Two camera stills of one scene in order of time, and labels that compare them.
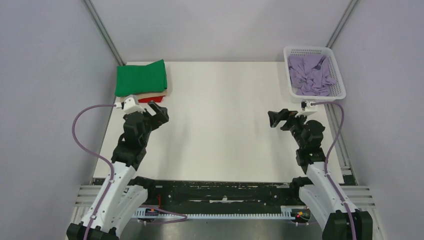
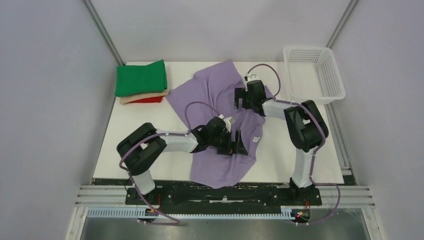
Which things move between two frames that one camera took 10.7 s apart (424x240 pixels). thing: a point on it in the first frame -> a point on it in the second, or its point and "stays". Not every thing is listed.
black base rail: [220, 196] stays
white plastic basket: [313, 74] stays
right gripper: [275, 117] -> [241, 93]
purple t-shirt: [310, 75] -> [207, 94]
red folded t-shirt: [158, 99] stays
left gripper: [158, 119] -> [230, 148]
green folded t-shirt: [134, 79] stays
